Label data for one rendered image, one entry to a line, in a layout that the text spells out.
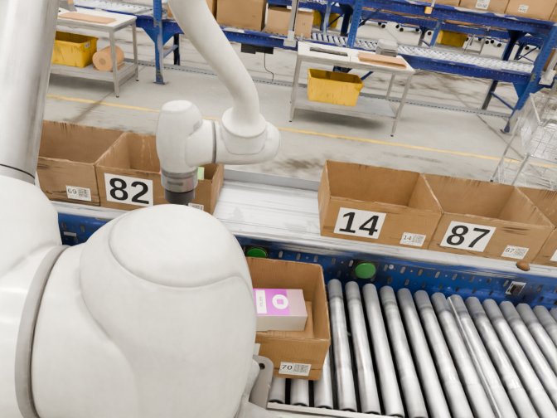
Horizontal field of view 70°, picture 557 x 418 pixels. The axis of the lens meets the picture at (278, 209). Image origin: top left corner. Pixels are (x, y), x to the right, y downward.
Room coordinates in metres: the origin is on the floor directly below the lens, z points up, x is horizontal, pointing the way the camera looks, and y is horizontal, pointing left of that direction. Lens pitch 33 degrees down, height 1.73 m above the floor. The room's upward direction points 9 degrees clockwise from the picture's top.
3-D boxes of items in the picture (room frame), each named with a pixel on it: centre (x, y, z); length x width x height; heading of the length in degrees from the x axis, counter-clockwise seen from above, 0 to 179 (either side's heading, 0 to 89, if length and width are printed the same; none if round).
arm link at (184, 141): (0.85, 0.24, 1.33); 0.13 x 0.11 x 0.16; 109
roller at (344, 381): (0.85, -0.26, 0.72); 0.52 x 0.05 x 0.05; 2
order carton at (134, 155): (1.27, 0.43, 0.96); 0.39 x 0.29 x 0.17; 92
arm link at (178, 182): (0.85, 0.26, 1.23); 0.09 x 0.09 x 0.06
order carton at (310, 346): (0.80, 0.02, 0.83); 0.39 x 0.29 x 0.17; 95
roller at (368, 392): (0.85, -0.32, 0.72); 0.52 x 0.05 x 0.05; 2
